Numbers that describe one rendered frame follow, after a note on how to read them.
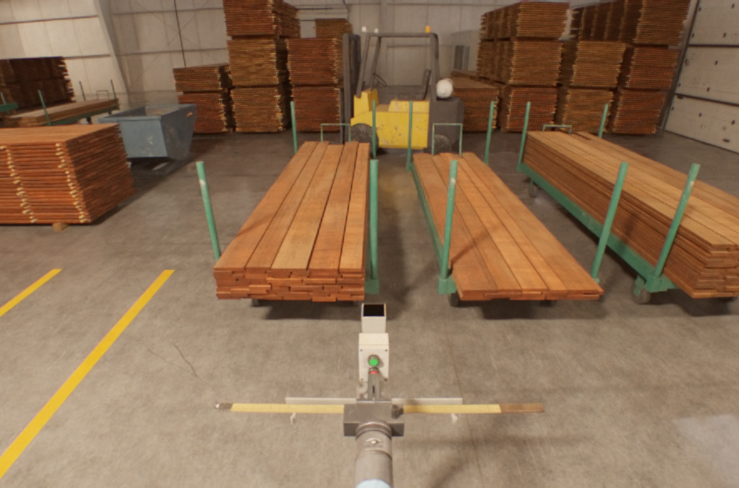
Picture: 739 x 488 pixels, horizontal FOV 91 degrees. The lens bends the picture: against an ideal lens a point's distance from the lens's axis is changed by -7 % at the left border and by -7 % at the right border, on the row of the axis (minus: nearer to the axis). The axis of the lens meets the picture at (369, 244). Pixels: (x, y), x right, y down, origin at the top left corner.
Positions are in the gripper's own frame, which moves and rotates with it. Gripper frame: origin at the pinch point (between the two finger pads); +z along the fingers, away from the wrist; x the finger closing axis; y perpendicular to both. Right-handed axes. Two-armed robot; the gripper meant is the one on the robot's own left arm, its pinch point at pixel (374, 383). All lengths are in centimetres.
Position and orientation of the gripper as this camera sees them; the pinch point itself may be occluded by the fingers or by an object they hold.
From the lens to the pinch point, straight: 98.8
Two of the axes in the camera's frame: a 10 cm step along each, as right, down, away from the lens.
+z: 0.1, -4.5, 8.9
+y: -0.1, -8.9, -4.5
